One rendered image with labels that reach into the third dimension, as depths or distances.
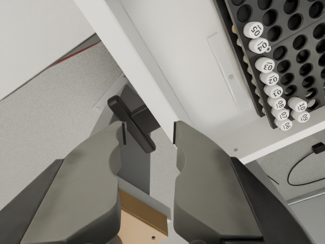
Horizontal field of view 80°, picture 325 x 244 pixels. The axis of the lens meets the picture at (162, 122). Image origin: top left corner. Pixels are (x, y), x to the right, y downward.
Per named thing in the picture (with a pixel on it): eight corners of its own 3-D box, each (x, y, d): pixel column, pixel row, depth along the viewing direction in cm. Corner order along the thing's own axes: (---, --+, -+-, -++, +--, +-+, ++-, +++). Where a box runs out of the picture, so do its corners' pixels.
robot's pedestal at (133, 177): (131, 136, 127) (108, 268, 60) (92, 107, 116) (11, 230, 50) (163, 104, 118) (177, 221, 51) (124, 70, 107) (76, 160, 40)
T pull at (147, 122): (148, 149, 23) (147, 157, 21) (107, 98, 19) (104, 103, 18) (175, 135, 22) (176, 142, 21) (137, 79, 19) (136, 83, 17)
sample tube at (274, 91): (247, 77, 22) (268, 91, 18) (257, 71, 22) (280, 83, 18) (251, 86, 23) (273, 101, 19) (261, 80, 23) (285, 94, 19)
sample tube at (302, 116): (274, 107, 24) (299, 125, 20) (272, 99, 24) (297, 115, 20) (285, 102, 24) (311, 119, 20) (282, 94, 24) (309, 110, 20)
